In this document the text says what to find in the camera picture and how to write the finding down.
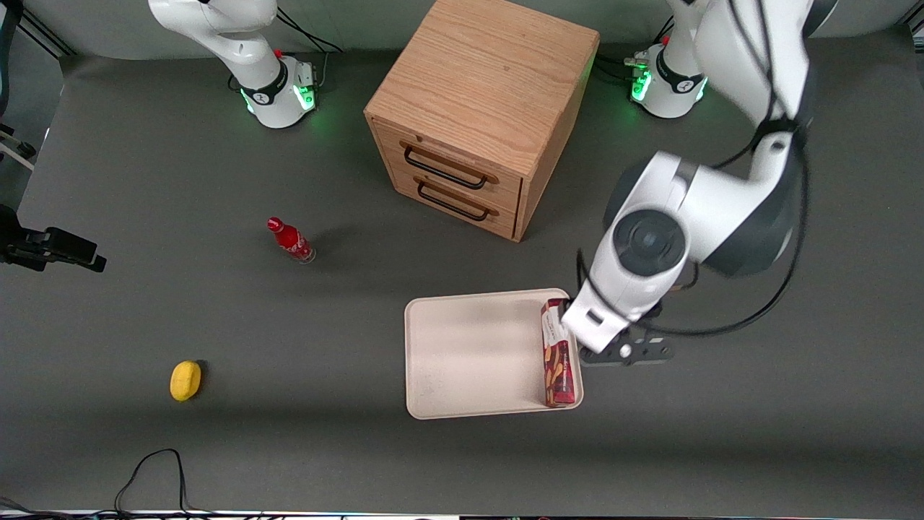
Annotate dark hanging cable bundle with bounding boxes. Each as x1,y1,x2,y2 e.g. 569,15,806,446
0,0,24,118

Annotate black arm base cable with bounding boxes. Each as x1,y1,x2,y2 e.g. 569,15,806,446
276,6,345,89
595,16,676,82

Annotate white stand with wheel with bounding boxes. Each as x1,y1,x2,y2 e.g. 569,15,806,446
0,124,37,173

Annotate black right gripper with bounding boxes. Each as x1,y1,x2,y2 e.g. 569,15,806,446
0,205,108,274

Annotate yellow lemon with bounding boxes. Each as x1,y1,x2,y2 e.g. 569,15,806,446
170,360,203,402

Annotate wooden drawer cabinet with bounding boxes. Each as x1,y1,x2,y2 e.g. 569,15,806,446
364,0,601,243

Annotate aluminium frame rail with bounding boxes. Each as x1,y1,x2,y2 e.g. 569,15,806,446
17,9,76,59

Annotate red cola bottle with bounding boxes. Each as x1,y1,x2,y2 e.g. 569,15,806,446
266,217,317,265

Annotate cream plastic tray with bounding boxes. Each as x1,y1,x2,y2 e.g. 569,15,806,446
404,288,585,420

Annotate black left arm base cable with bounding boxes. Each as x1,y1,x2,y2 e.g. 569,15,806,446
595,16,676,82

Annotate wooden drawer front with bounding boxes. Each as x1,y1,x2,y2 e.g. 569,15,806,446
386,160,519,240
375,121,523,214

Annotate black wire drawer handle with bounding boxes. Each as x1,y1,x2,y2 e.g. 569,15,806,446
399,141,500,191
414,175,500,222

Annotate black right arm base cable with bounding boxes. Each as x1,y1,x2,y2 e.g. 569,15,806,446
276,6,345,89

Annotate black looped table cable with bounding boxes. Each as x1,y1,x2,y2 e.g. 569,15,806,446
113,448,190,515

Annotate red cookie box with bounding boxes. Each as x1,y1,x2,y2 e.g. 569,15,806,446
539,298,577,410

